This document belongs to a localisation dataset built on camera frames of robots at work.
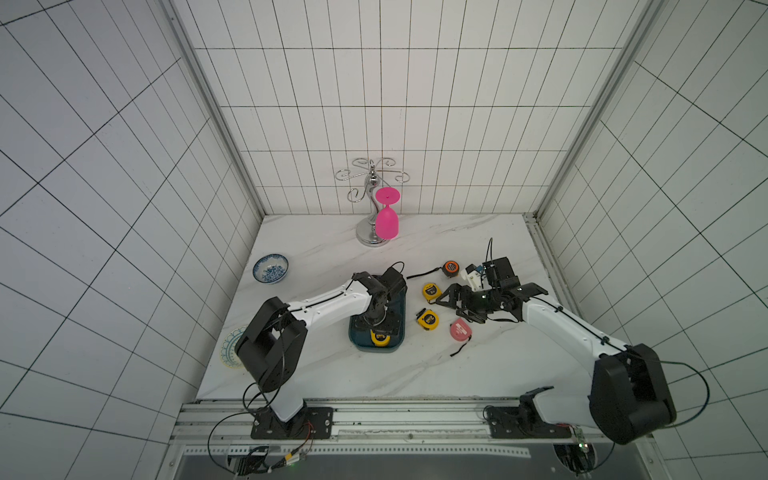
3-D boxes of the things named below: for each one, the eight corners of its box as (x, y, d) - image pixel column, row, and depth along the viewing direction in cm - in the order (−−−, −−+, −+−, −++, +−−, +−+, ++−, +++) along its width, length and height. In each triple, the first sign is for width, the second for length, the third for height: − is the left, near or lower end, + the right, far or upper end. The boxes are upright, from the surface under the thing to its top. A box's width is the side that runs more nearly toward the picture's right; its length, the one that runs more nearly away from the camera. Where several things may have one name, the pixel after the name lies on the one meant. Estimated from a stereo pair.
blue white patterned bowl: (253, 285, 100) (248, 278, 97) (261, 260, 107) (257, 253, 103) (285, 285, 100) (282, 278, 97) (292, 260, 107) (289, 253, 104)
